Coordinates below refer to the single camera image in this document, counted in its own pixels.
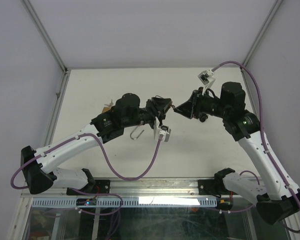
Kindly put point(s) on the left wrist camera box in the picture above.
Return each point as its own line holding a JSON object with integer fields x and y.
{"x": 162, "y": 132}

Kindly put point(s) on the black Kaijing padlock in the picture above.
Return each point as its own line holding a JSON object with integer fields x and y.
{"x": 203, "y": 118}

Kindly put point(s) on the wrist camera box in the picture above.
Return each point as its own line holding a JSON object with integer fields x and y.
{"x": 207, "y": 79}
{"x": 162, "y": 132}

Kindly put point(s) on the small silver key bunch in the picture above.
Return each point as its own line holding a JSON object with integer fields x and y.
{"x": 109, "y": 104}

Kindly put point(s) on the slotted cable duct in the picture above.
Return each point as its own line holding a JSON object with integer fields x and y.
{"x": 126, "y": 202}

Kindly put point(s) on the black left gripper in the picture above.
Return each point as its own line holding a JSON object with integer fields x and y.
{"x": 160, "y": 116}

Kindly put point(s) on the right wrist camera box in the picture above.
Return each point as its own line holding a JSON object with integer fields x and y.
{"x": 207, "y": 79}

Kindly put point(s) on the aluminium frame post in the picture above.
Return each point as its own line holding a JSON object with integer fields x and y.
{"x": 262, "y": 31}
{"x": 44, "y": 34}

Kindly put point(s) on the long-shackle brass padlock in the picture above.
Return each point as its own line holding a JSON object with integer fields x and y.
{"x": 136, "y": 133}

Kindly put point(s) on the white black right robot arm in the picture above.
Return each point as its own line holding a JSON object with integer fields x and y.
{"x": 279, "y": 197}

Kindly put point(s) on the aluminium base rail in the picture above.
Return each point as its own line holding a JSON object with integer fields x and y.
{"x": 141, "y": 187}

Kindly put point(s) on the small brass padlock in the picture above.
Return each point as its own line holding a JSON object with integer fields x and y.
{"x": 162, "y": 97}

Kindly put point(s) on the aluminium frame post left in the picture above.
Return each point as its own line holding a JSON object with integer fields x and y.
{"x": 44, "y": 34}

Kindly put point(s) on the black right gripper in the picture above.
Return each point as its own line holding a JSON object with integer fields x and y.
{"x": 192, "y": 108}

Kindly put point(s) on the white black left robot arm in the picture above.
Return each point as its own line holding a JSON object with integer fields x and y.
{"x": 40, "y": 167}

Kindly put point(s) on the aluminium frame post right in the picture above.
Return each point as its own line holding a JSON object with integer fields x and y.
{"x": 262, "y": 31}

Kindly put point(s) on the large brass padlock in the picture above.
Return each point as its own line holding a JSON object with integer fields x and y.
{"x": 105, "y": 109}

